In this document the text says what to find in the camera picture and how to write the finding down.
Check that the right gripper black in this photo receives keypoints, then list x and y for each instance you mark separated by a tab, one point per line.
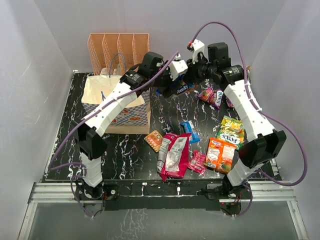
191	76

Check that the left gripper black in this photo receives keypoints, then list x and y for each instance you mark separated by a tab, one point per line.
167	91

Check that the blue Slendy snack bag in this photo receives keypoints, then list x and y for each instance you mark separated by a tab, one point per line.
181	87

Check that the white checkered paper bag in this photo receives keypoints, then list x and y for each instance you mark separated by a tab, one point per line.
135	118

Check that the magenta silver snack bag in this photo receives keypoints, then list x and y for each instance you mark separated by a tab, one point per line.
173	156

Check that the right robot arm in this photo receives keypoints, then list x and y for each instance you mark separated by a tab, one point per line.
264	142

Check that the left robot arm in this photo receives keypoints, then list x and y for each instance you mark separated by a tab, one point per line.
89	132

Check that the purple Fox's bag left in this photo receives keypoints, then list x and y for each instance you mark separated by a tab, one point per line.
212	96

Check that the green Fox's candy bag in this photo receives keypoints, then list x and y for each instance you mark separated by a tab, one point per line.
232	131

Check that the orange Fox's candy bag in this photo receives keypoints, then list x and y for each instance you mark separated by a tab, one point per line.
219	156

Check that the orange cracker pack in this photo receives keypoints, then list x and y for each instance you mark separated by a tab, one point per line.
154	140

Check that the blue wafer bar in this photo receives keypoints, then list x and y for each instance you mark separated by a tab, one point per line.
190	129

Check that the orange plastic file organizer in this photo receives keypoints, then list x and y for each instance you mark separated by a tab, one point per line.
117	50

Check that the pink candy pack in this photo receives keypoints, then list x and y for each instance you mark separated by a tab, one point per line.
197	161

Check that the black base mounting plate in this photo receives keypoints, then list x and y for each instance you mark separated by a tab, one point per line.
211	195

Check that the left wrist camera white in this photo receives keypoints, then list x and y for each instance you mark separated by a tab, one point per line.
177	67

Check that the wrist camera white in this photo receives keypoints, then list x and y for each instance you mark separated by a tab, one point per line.
196	47
177	67

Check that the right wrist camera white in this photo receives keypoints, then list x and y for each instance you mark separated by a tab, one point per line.
196	47

